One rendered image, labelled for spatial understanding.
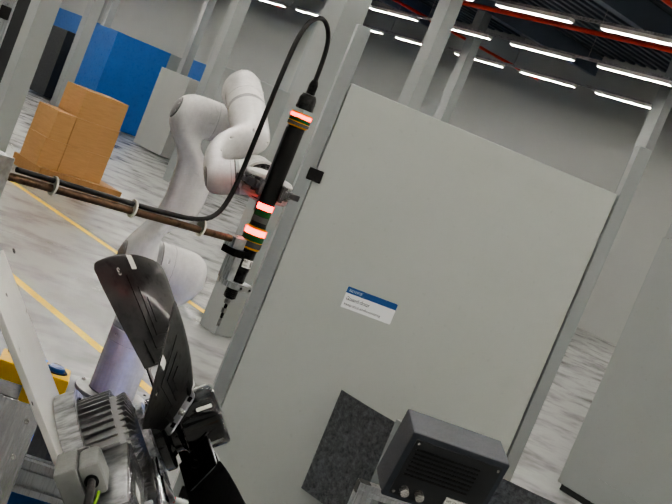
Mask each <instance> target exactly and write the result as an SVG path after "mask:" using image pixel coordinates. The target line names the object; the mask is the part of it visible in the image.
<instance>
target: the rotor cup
mask: <svg viewBox="0 0 672 504"><path fill-rule="evenodd" d="M192 390H193V392H194V394H195V398H194V400H193V402H192V404H191V405H190V407H189V408H188V410H187V411H186V413H185V414H184V416H183V418H182V419H181V421H180V422H179V424H178V425H177V427H176V428H175V430H174V432H173V433H172V434H171V435H168V436H167V435H166V433H165V432H164V430H163V431H161V430H157V429H151V431H152V434H153V437H154V440H155V443H156V445H157V448H158V451H159V453H160V456H161V458H162V461H163V463H164V465H165V467H166V469H167V470H168V471H173V470H175V469H178V459H177V454H178V453H179V452H182V451H188V452H189V453H191V451H192V450H193V449H194V448H195V447H196V446H197V445H198V444H199V443H200V442H201V441H202V440H203V439H204V438H205V437H206V436H208V438H209V439H210V440H211V442H213V441H216V440H219V439H221V438H224V440H223V441H220V442H218V443H215V444H212V447H213V449H214V448H216V447H219V446H222V445H225V444H227V443H229V442H230V435H229V432H228V429H227V426H226V423H225V420H224V417H223V414H222V411H221V408H220V405H219V402H218V399H217V397H216V394H215V391H214V389H213V386H212V385H211V384H206V385H203V386H200V387H197V388H195V389H192ZM210 403H211V405H212V407H210V408H207V409H205V410H202V411H199V412H197V411H196V408H199V407H202V406H205V405H208V404H210Z"/></svg>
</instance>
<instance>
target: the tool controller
mask: <svg viewBox="0 0 672 504"><path fill-rule="evenodd" d="M509 466H510V464H509V461H508V459H507V456H506V453H505V451H504V448H503V445H502V443H501V441H499V440H496V439H493V438H490V437H488V436H485V435H482V434H479V433H476V432H474V431H471V430H468V429H465V428H462V427H459V426H457V425H454V424H451V423H448V422H445V421H442V420H440V419H437V418H434V417H431V416H428V415H425V414H423V413H420V412H417V411H414V410H411V409H408V410H407V412H406V414H405V416H404V418H403V420H402V422H401V423H400V425H399V427H398V429H397V431H396V433H395V435H394V437H393V438H392V440H391V442H390V444H389V446H388V448H387V450H386V452H385V453H384V455H383V457H382V459H381V461H380V463H379V465H378V467H377V474H378V480H379V485H380V488H381V494H383V495H386V496H389V497H392V498H395V499H398V500H401V501H404V502H407V503H410V504H488V503H489V501H490V499H491V497H492V496H493V494H494V492H495V491H496V489H497V487H498V485H499V484H500V482H501V480H502V479H503V477H504V475H505V473H506V472H507V470H508V468H509Z"/></svg>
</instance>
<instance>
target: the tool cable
mask: <svg viewBox="0 0 672 504"><path fill-rule="evenodd" d="M316 21H322V22H323V24H324V27H325V31H326V40H325V46H324V50H323V54H322V57H321V60H320V63H319V66H318V68H317V71H316V74H315V76H314V79H313V80H315V81H317V82H318V80H319V77H320V74H321V72H322V69H323V66H324V63H325V60H326V57H327V54H328V51H329V46H330V40H331V31H330V26H329V23H328V21H327V20H326V18H324V17H323V16H315V17H312V18H311V19H309V20H308V21H307V22H306V23H305V24H304V25H303V27H302V28H301V29H300V31H299V32H298V34H297V36H296V38H295V40H294V42H293V44H292V46H291V48H290V50H289V52H288V54H287V57H286V59H285V61H284V64H283V66H282V68H281V71H280V73H279V75H278V78H277V80H276V83H275V85H274V88H273V90H272V93H271V95H270V97H269V100H268V102H267V105H266V107H265V110H264V112H263V115H262V117H261V120H260V122H259V125H258V127H257V130H256V132H255V135H254V137H253V140H252V142H251V145H250V147H249V150H248V152H247V154H246V157H245V159H244V162H243V164H242V166H241V169H240V171H239V174H238V176H237V178H236V180H235V182H234V185H233V187H232V189H231V191H230V192H229V194H228V196H227V198H226V200H225V201H224V203H223V204H222V205H221V207H220V208H219V209H218V210H217V211H216V212H214V213H213V214H211V215H208V216H203V217H197V216H188V215H183V214H179V213H175V212H171V211H167V210H163V209H160V208H156V207H152V206H149V205H145V204H142V203H139V202H138V200H136V199H133V200H128V199H125V198H121V197H118V196H114V195H111V194H108V193H104V192H101V191H98V190H94V189H91V188H88V187H84V186H81V185H77V184H74V183H71V182H67V181H64V180H61V179H59V178H58V177H57V176H53V177H51V176H47V175H44V174H40V173H37V172H34V171H30V170H27V169H24V168H20V167H16V168H15V172H16V173H20V174H23V175H27V176H30V177H34V178H37V179H40V180H44V181H47V182H49V183H50V184H53V185H54V189H53V191H52V192H47V194H48V195H50V196H53V195H54V194H55V193H56V192H57V189H58V187H59V185H61V186H64V187H68V188H71V189H75V190H78V191H81V192H85V193H88V194H92V195H95V196H98V197H102V198H105V199H109V200H112V201H116V202H119V203H122V204H126V205H128V206H131V207H133V213H132V214H127V216H128V217H130V218H132V217H134V216H135V214H136V213H137V211H138V208H140V209H143V210H147V211H151V212H154V213H158V214H162V215H165V216H169V217H173V218H178V219H182V220H188V221H197V222H198V223H197V225H198V226H201V227H202V231H201V232H200V233H196V232H195V234H196V235H197V236H202V235H203V234H204V232H205V230H206V227H207V222H206V221H209V220H212V219H214V218H216V217H217V216H219V215H220V214H221V213H222V212H223V211H224V210H225V208H226V207H227V206H228V204H229V203H230V201H231V199H232V198H233V196H234V194H235V192H236V190H237V188H238V186H239V184H240V181H241V179H242V177H243V175H244V172H245V170H246V168H247V165H248V163H249V160H250V158H251V156H252V153H253V151H254V148H255V146H256V143H257V141H258V138H259V136H260V133H261V131H262V129H263V126H264V124H265V121H266V119H267V116H268V114H269V111H270V109H271V106H272V104H273V101H274V99H275V96H276V94H277V91H278V89H279V86H280V84H281V81H282V79H283V77H284V74H285V72H286V70H287V67H288V65H289V63H290V60H291V58H292V56H293V54H294V51H295V49H296V47H297V45H298V43H299V41H300V39H301V37H302V36H303V34H304V33H305V31H306V30H307V28H308V27H309V26H310V25H311V24H313V23H314V22H316Z"/></svg>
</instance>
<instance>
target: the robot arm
mask: <svg viewBox="0 0 672 504"><path fill-rule="evenodd" d="M221 95H222V100H223V103H224V104H222V103H220V102H217V101H215V100H212V99H209V98H207V97H204V96H201V95H196V94H188V95H184V96H182V97H180V98H179V99H178V100H177V101H176V102H175V103H174V105H173V106H172V108H171V110H170V115H169V125H170V129H171V132H172V135H173V138H174V141H175V145H176V149H177V163H176V167H175V170H174V173H173V176H172V178H171V181H170V183H169V186H168V189H167V191H166V194H165V196H164V198H163V200H162V202H161V203H160V205H159V206H158V208H160V209H163V210H167V211H171V212H175V213H179V214H183V215H188V216H197V215H198V214H199V213H200V211H201V209H202V207H203V205H204V203H205V201H206V198H207V196H208V193H209V192H211V193H213V194H218V195H228V194H229V192H230V191H231V189H232V187H233V185H234V182H235V180H236V178H237V176H238V174H239V171H240V169H241V166H242V164H243V162H244V159H245V157H246V154H247V152H248V150H249V147H250V145H251V142H252V140H253V137H254V135H255V132H256V130H257V127H258V125H259V122H260V120H261V117H262V115H263V112H264V110H265V107H266V106H265V100H264V95H263V89H262V85H261V83H260V80H259V79H258V77H257V76H256V75H255V74H254V73H252V72H250V71H248V70H239V71H236V72H234V73H232V74H231V75H230V76H229V77H228V78H227V79H226V80H225V82H224V84H223V87H222V92H221ZM204 139H205V140H208V141H210V144H209V145H208V147H207V149H206V151H205V155H203V153H202V150H201V142H202V140H204ZM269 143H270V129H269V124H268V117H267V119H266V121H265V124H264V126H263V129H262V131H261V133H260V136H259V138H258V141H257V143H256V146H255V148H254V151H253V153H252V156H251V158H250V160H249V163H248V165H247V168H246V170H245V172H244V175H243V177H242V179H241V181H240V184H239V186H238V188H237V190H236V192H235V194H234V195H248V196H249V197H250V198H252V199H254V200H257V198H258V195H261V193H262V190H263V188H264V185H265V183H266V180H265V177H266V175H267V172H268V170H269V167H270V165H271V162H270V161H268V160H267V159H266V158H264V157H262V156H260V155H257V154H259V153H261V152H263V151H264V150H265V149H266V148H267V147H268V145H269ZM241 158H243V159H241ZM292 189H293V188H292V185H291V184H290V183H288V182H287V181H284V184H283V186H282V189H281V191H280V194H279V196H278V199H277V201H276V204H275V205H277V206H280V207H285V206H286V204H287V202H288V201H289V200H293V201H296V202H298V201H299V199H300V196H298V195H296V194H294V193H292V191H291V190H292ZM176 228H178V227H174V226H170V225H167V224H163V223H160V222H156V221H152V220H149V219H147V220H146V221H145V222H144V223H143V224H142V225H140V226H139V227H138V228H137V229H136V230H135V231H134V232H132V233H131V234H130V235H129V236H128V237H127V238H126V239H125V241H124V242H123V243H122V245H121V246H120V247H119V249H118V252H117V255H118V254H134V255H140V256H144V257H147V258H149V259H152V260H154V261H156V262H158V263H160V264H161V266H162V267H163V268H164V270H165V273H166V275H167V278H168V281H169V283H170V286H171V289H172V292H173V295H174V299H175V301H176V303H177V306H178V307H179V306H181V305H183V304H184V303H186V302H188V301H189V300H191V299H192V298H193V297H195V296H196V295H197V294H198V293H199V292H200V291H201V290H202V288H203V287H204V284H205V282H206V280H207V266H206V263H205V261H204V260H203V259H202V257H201V256H199V255H198V254H196V253H194V252H192V251H189V250H187V249H184V248H181V247H178V246H175V245H172V244H169V243H165V242H162V241H161V239H162V237H163V236H164V235H165V234H166V233H167V232H169V231H171V230H173V229H176ZM144 372H145V369H144V367H143V365H142V363H141V361H140V359H139V357H138V355H137V354H136V352H135V350H134V348H133V346H132V344H131V342H130V340H129V339H128V337H127V335H126V333H125V331H124V329H123V327H122V325H121V324H120V322H119V320H118V318H117V316H116V315H115V318H114V320H113V323H112V326H111V328H110V331H109V334H108V336H107V339H106V342H105V344H104V347H103V349H102V352H101V355H100V357H99V360H98V363H97V365H96V368H95V371H94V373H93V376H92V378H86V377H82V378H79V379H77V380H76V382H75V384H74V385H75V388H76V389H77V390H78V391H79V392H80V393H81V394H82V395H84V396H85V397H89V396H92V395H95V394H98V393H101V392H104V391H106V390H111V391H112V393H113V394H114V396H117V395H119V394H120V393H122V392H125V393H126V394H127V396H128V397H129V399H130V400H131V402H132V404H133V405H134V407H135V404H137V403H140V402H143V404H144V399H143V398H141V397H140V396H139V395H137V394H136V393H137V390H138V388H139V385H140V382H141V380H142V377H143V375H144Z"/></svg>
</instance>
